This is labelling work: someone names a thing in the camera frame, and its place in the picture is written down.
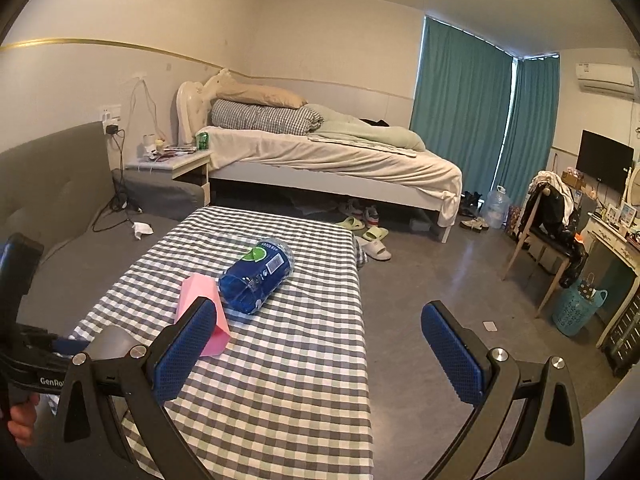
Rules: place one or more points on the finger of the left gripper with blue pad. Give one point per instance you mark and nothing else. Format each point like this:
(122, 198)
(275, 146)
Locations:
(69, 346)

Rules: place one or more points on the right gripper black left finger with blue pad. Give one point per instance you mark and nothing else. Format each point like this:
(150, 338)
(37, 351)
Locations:
(91, 443)

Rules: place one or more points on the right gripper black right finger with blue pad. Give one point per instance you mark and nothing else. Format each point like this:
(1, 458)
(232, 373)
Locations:
(547, 440)

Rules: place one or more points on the grey plastic cup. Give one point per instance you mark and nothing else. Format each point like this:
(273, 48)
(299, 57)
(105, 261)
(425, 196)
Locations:
(112, 342)

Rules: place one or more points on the person's left hand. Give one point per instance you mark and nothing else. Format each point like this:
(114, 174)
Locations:
(21, 419)

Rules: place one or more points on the paper scrap on floor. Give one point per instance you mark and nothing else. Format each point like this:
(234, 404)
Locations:
(490, 326)

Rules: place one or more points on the grey sofa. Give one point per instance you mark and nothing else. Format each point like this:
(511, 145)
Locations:
(52, 188)

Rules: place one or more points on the teal laundry basket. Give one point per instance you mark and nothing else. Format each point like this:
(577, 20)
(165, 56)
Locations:
(577, 305)

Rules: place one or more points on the white dresser desk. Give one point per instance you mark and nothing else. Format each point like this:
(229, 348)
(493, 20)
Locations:
(614, 264)

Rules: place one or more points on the white crumpled tissue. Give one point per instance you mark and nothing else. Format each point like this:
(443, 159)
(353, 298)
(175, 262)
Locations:
(141, 230)

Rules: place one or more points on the pink faceted box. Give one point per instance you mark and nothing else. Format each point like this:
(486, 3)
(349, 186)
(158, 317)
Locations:
(208, 325)

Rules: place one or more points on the blue plastic water bottle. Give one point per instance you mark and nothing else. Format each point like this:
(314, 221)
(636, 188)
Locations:
(247, 285)

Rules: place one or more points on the wooden chair with clothes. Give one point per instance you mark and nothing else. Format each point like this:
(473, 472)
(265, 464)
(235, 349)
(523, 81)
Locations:
(550, 217)

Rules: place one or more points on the checkered tablecloth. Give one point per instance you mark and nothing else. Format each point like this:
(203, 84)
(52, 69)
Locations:
(289, 397)

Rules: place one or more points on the white bedside table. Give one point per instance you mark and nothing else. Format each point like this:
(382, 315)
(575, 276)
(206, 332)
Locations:
(191, 168)

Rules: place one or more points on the large water jug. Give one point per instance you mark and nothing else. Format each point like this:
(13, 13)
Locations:
(496, 208)

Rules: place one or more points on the white slipper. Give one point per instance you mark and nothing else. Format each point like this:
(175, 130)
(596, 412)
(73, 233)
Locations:
(374, 249)

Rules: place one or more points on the green can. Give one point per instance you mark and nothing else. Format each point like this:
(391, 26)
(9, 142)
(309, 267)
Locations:
(203, 142)

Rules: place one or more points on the green slipper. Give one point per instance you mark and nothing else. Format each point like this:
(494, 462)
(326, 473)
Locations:
(374, 233)

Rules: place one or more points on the white bed with sheet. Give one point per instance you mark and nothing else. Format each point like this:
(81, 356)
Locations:
(349, 167)

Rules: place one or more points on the black television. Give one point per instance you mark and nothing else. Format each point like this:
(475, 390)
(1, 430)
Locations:
(605, 160)

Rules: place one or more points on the checkered folded blanket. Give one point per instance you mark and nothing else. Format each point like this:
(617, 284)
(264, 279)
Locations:
(238, 116)

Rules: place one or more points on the beige pillow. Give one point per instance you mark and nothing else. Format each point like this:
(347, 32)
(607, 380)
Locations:
(260, 95)

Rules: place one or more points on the teal right curtain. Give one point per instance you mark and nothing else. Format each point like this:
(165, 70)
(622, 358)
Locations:
(531, 124)

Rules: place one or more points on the teal curtain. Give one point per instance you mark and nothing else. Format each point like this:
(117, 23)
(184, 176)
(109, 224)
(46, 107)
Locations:
(462, 100)
(531, 124)

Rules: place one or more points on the light green duvet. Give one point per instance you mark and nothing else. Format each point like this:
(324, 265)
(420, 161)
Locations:
(342, 126)

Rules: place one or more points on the teal left curtain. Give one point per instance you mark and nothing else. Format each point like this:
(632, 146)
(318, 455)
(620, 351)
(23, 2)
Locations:
(462, 100)

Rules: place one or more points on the white air conditioner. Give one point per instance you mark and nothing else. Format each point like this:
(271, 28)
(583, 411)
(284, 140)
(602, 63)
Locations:
(608, 79)

